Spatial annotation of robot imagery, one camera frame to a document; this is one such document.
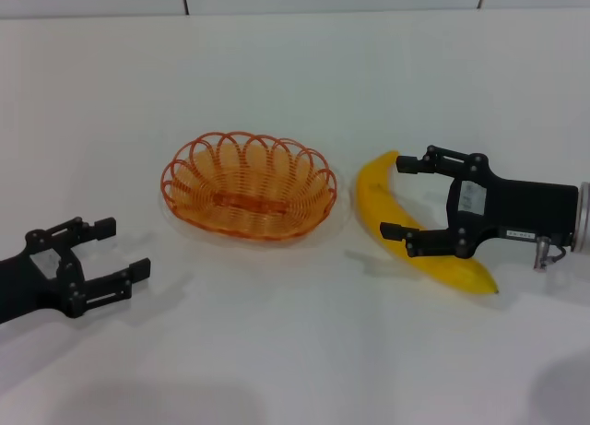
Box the metal plug with black cable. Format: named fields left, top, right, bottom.
left=533, top=239, right=572, bottom=272

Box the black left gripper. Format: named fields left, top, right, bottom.
left=0, top=216, right=153, bottom=325

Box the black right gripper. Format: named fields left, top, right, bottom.
left=379, top=144, right=580, bottom=261

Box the orange wire basket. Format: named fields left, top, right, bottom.
left=159, top=130, right=339, bottom=245

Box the yellow banana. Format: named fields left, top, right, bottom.
left=356, top=149, right=501, bottom=298

